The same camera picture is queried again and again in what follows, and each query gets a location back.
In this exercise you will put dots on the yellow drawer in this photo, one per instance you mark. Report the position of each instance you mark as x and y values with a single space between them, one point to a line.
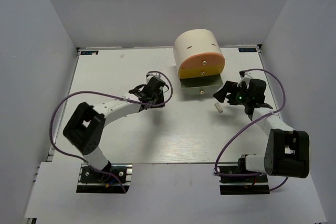
202 71

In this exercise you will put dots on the left blue table label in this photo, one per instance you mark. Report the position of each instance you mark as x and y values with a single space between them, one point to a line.
89 52

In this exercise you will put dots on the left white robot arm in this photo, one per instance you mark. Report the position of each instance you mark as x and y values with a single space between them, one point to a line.
85 127

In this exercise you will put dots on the right blue table label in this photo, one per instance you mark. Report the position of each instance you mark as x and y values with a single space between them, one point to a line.
247 50

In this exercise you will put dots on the orange top drawer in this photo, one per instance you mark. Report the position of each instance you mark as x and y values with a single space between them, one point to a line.
204 59

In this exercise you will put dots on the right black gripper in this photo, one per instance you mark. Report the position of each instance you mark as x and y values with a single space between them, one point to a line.
230 87

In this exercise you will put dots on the blue table label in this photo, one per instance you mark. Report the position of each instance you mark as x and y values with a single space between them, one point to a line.
89 52
247 50

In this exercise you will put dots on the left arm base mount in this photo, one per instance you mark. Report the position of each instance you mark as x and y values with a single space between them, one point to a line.
91 182

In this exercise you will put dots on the grey-green bottom drawer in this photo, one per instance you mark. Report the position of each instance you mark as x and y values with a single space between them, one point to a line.
206 85

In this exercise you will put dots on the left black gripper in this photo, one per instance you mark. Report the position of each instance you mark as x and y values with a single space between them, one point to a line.
161 100

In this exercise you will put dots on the round beige drawer organizer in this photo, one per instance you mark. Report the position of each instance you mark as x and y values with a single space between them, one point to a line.
193 42

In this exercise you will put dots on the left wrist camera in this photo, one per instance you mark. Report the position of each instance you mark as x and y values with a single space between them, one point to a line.
150 75

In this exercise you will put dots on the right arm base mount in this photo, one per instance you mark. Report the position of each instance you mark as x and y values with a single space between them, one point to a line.
248 185

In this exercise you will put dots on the grey eraser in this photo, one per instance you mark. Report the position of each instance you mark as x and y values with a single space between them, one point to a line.
219 107

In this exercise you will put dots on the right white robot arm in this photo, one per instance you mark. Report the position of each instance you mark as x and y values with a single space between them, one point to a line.
287 151

